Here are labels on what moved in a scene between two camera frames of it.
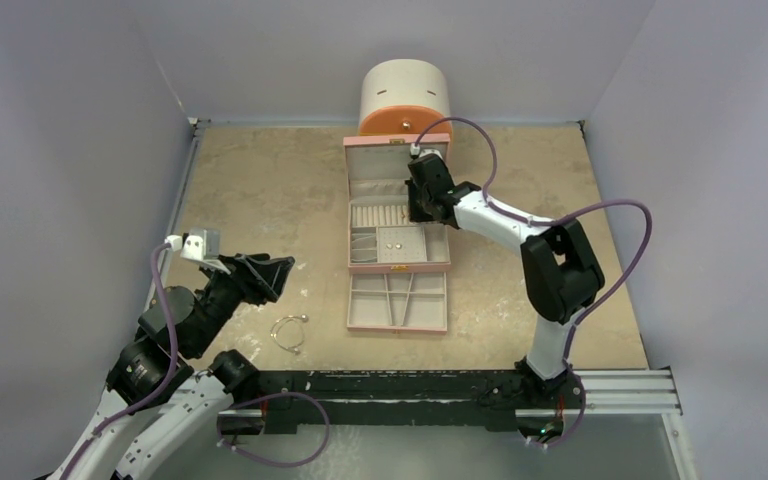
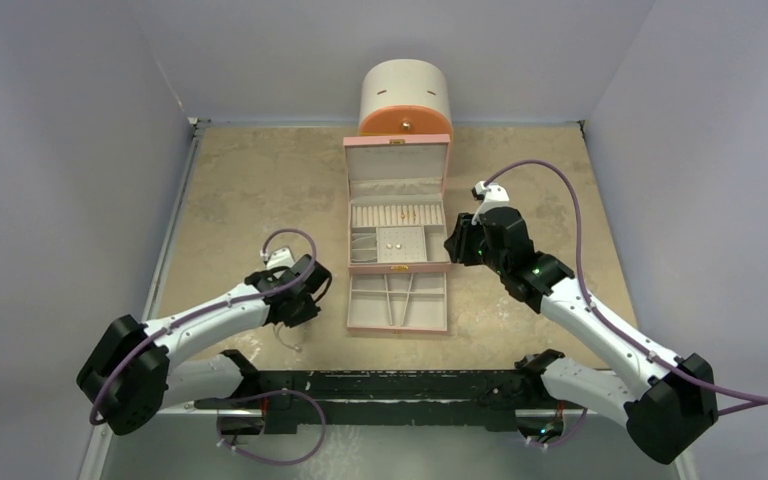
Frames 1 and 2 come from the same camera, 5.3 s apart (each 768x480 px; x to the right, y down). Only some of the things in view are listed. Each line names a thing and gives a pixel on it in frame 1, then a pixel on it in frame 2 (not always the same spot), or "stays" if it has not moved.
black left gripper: [256, 287] → [306, 313]
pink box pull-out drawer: [398, 303] stays
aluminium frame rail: [196, 125] stays
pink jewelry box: [381, 237] stays
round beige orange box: [402, 96] stays
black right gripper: [420, 201] → [459, 240]
